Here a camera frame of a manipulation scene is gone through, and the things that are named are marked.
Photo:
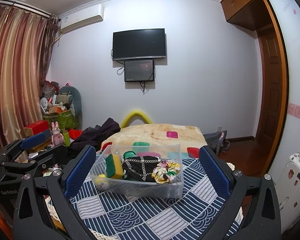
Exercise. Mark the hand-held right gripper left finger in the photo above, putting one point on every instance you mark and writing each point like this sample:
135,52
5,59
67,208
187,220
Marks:
81,172

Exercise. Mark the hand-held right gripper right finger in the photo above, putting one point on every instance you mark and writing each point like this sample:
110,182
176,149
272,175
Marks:
216,172

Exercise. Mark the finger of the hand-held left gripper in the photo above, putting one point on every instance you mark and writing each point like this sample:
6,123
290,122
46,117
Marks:
32,140
47,156

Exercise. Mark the yellow soft toy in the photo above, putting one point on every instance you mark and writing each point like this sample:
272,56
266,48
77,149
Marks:
102,181

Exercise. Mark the yellow and green sponge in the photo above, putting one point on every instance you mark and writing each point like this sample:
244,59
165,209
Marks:
116,166

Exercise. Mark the floral scrunchie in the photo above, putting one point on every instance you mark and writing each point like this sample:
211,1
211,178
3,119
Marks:
167,171

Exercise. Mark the green knit glove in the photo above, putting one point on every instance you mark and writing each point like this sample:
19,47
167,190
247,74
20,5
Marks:
130,155

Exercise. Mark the clear plastic box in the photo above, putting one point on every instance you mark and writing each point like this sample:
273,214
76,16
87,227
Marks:
150,191

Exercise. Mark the red box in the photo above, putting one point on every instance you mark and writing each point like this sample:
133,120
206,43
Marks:
35,127

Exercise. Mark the pink rabbit toy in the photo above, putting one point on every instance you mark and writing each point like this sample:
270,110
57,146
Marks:
56,135

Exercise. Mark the green bottle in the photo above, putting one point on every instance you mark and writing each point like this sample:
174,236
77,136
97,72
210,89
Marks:
66,138

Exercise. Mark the grey backpack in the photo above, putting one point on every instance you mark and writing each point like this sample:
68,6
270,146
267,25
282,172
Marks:
216,141

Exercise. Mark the red cloth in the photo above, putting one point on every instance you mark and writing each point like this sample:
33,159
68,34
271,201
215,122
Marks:
76,133

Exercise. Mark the green storage box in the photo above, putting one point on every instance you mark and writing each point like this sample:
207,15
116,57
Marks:
65,120

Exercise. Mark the dark clothes pile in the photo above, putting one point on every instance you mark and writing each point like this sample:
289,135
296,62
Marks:
95,135

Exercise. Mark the pile of household clutter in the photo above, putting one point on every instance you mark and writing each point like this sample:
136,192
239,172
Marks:
52,97

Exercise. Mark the grey green pillow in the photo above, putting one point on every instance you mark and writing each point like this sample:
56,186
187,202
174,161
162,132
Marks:
76,100

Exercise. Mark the striped brown curtain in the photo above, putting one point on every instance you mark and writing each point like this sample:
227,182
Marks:
15,75

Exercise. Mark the beige blanket with coloured squares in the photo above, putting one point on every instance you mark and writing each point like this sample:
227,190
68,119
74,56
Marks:
150,135

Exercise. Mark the blue patterned cloth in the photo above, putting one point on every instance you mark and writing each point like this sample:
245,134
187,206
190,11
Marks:
150,217

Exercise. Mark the white suitcase with stickers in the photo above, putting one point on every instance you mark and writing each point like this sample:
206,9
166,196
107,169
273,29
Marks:
295,187

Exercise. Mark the yellow foam arch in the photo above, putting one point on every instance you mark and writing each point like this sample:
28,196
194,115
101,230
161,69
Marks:
136,113

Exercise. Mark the brown wooden door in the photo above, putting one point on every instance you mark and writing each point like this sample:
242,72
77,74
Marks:
270,87

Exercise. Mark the white sliding wardrobe door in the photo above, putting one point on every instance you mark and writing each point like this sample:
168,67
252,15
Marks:
297,80

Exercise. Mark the white air conditioner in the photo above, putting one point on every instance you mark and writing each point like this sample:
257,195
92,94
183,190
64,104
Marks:
82,18

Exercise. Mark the wooden overhead cabinet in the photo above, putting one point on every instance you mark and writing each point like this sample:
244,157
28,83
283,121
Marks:
242,2

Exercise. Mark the small black wall monitor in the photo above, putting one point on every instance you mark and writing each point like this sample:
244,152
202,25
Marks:
139,70

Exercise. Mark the black wall television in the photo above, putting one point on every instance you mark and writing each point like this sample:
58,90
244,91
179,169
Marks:
138,43

